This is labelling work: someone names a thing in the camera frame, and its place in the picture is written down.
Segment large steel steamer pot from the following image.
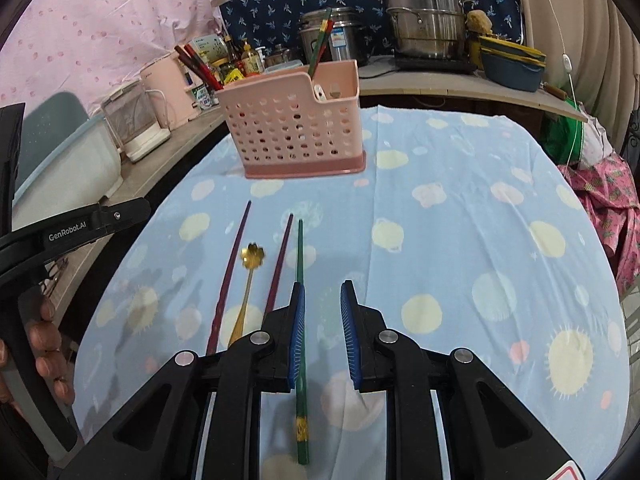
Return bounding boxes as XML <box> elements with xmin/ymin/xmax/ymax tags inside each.
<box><xmin>380</xmin><ymin>0</ymin><xmax>478</xmax><ymax>61</ymax></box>

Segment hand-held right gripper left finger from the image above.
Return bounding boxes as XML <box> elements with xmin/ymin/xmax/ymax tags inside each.
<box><xmin>59</xmin><ymin>281</ymin><xmax>307</xmax><ymax>480</ymax></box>

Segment pink electric kettle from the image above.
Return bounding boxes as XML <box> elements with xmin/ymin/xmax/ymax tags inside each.
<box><xmin>139</xmin><ymin>52</ymin><xmax>201</xmax><ymax>128</ymax></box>

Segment navy printed cloth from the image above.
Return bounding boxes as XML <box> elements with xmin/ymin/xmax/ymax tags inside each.
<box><xmin>219</xmin><ymin>0</ymin><xmax>526</xmax><ymax>68</ymax></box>

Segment gold flower spoon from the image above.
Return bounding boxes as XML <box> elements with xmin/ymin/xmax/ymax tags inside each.
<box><xmin>227</xmin><ymin>241</ymin><xmax>267</xmax><ymax>348</ymax></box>

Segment person's left hand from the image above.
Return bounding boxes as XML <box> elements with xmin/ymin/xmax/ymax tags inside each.
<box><xmin>25</xmin><ymin>294</ymin><xmax>76</xmax><ymax>411</ymax></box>

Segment steel rice cooker pot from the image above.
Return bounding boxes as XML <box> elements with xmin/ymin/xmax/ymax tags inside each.
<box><xmin>299</xmin><ymin>7</ymin><xmax>371</xmax><ymax>66</ymax></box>

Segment teal perforated plastic lid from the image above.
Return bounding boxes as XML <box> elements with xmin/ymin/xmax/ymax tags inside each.
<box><xmin>22</xmin><ymin>95</ymin><xmax>93</xmax><ymax>181</ymax></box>

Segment pink dotted curtain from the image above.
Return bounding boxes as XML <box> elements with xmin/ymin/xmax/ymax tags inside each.
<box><xmin>0</xmin><ymin>0</ymin><xmax>261</xmax><ymax>106</ymax></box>

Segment red chopstick gold band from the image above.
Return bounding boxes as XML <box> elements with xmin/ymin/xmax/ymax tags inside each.
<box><xmin>307</xmin><ymin>6</ymin><xmax>334</xmax><ymax>81</ymax></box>

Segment small steel pot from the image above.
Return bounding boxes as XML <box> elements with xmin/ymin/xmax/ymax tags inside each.
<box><xmin>265</xmin><ymin>45</ymin><xmax>296</xmax><ymax>68</ymax></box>

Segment green chopstick gold band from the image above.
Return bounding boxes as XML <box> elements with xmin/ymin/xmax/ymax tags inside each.
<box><xmin>294</xmin><ymin>219</ymin><xmax>312</xmax><ymax>465</ymax></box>

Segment white glass kettle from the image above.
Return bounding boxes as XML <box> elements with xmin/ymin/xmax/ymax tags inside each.
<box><xmin>100</xmin><ymin>80</ymin><xmax>172</xmax><ymax>163</ymax></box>

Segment yellow oil bottle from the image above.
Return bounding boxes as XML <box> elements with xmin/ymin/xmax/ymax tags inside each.
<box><xmin>241</xmin><ymin>39</ymin><xmax>265</xmax><ymax>76</ymax></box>

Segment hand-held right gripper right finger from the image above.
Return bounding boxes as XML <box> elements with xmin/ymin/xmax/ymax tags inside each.
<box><xmin>340</xmin><ymin>280</ymin><xmax>576</xmax><ymax>480</ymax></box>

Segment white cable with switch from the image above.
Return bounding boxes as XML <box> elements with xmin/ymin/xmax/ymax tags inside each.
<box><xmin>530</xmin><ymin>0</ymin><xmax>586</xmax><ymax>166</ymax></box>

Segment light wooden board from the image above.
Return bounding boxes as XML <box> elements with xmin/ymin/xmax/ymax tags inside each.
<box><xmin>357</xmin><ymin>62</ymin><xmax>590</xmax><ymax>123</ymax></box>

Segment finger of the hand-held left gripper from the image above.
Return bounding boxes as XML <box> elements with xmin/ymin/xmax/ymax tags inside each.
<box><xmin>97</xmin><ymin>198</ymin><xmax>152</xmax><ymax>236</ymax></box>

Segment bright red chopstick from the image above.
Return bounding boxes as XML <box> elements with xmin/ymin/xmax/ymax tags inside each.
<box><xmin>184</xmin><ymin>44</ymin><xmax>223</xmax><ymax>90</ymax></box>

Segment beige curtain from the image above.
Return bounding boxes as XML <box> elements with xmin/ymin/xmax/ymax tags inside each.
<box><xmin>510</xmin><ymin>0</ymin><xmax>640</xmax><ymax>131</ymax></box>

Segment dark maroon chopstick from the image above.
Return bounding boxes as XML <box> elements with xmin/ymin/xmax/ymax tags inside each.
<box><xmin>192</xmin><ymin>55</ymin><xmax>223</xmax><ymax>91</ymax></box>

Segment yellow sponge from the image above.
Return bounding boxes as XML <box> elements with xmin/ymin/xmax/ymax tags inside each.
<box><xmin>466</xmin><ymin>9</ymin><xmax>493</xmax><ymax>38</ymax></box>

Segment blue dotted tablecloth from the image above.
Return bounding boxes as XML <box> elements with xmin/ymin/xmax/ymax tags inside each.
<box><xmin>72</xmin><ymin>105</ymin><xmax>631</xmax><ymax>480</ymax></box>

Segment blue bowl yellow rim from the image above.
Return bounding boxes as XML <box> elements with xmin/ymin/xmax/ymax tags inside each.
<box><xmin>477</xmin><ymin>35</ymin><xmax>547</xmax><ymax>68</ymax></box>
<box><xmin>481</xmin><ymin>55</ymin><xmax>546</xmax><ymax>93</ymax></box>

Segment white tub blue rim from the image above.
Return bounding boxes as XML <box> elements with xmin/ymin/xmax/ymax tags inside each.
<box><xmin>10</xmin><ymin>112</ymin><xmax>125</xmax><ymax>221</ymax></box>

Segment black induction cooker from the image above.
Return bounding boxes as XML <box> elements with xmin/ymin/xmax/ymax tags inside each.
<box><xmin>392</xmin><ymin>55</ymin><xmax>478</xmax><ymax>75</ymax></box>

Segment maroon wavy chopstick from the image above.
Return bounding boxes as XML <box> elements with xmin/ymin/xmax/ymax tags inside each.
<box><xmin>261</xmin><ymin>212</ymin><xmax>295</xmax><ymax>317</ymax></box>

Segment pink perforated utensil basket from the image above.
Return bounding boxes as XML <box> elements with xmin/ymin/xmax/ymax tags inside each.
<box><xmin>215</xmin><ymin>59</ymin><xmax>367</xmax><ymax>180</ymax></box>

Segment green basin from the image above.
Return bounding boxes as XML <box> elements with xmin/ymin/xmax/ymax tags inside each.
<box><xmin>542</xmin><ymin>102</ymin><xmax>591</xmax><ymax>166</ymax></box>

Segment grey wood-grain counter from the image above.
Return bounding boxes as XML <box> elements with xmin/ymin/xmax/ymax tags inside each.
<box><xmin>10</xmin><ymin>105</ymin><xmax>231</xmax><ymax>311</ymax></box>

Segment black iron railing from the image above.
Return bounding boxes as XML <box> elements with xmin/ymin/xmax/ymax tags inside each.
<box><xmin>620</xmin><ymin>125</ymin><xmax>640</xmax><ymax>161</ymax></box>

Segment pink floral cloth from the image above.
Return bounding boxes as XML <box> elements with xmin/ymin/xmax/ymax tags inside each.
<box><xmin>560</xmin><ymin>115</ymin><xmax>640</xmax><ymax>296</ymax></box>

